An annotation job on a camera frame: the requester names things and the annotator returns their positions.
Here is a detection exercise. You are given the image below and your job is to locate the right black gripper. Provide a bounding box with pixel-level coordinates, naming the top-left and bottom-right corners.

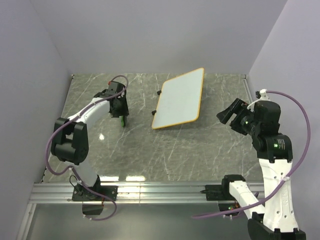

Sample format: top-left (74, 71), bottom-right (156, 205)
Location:
top-left (216, 97), bottom-right (261, 137)

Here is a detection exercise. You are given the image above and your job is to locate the green whiteboard eraser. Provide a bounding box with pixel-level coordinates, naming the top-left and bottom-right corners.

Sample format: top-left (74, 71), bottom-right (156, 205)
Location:
top-left (119, 115), bottom-right (127, 128)

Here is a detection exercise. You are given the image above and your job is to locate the yellow framed whiteboard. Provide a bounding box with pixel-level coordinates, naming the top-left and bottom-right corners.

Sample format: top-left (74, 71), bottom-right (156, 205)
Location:
top-left (151, 67), bottom-right (205, 130)

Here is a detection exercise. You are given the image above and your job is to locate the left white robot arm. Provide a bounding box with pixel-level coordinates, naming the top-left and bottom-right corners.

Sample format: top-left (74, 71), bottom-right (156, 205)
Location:
top-left (50, 79), bottom-right (129, 201)

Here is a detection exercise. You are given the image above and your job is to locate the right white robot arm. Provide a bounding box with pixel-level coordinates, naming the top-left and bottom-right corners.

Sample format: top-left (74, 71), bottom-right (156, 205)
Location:
top-left (216, 98), bottom-right (307, 240)

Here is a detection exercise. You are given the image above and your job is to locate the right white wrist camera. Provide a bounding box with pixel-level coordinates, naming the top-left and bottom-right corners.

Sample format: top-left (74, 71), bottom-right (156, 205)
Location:
top-left (255, 89), bottom-right (270, 102)

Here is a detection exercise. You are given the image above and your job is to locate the metal wire board stand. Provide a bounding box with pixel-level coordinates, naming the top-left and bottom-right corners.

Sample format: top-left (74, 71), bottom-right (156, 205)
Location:
top-left (151, 90), bottom-right (162, 116)

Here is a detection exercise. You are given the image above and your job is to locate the aluminium mounting rail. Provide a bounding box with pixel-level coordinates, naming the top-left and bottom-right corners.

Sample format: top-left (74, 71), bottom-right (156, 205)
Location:
top-left (29, 181), bottom-right (293, 205)

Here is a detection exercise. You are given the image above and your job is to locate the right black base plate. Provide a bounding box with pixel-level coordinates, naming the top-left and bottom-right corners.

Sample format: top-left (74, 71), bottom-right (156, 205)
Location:
top-left (201, 184), bottom-right (236, 201)

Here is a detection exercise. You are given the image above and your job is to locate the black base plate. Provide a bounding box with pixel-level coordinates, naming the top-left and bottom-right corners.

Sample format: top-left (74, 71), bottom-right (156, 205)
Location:
top-left (201, 184), bottom-right (236, 201)
top-left (71, 184), bottom-right (118, 202)

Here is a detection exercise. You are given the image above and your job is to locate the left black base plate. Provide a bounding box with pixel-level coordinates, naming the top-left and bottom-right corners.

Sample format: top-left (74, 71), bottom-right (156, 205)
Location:
top-left (71, 184), bottom-right (118, 202)

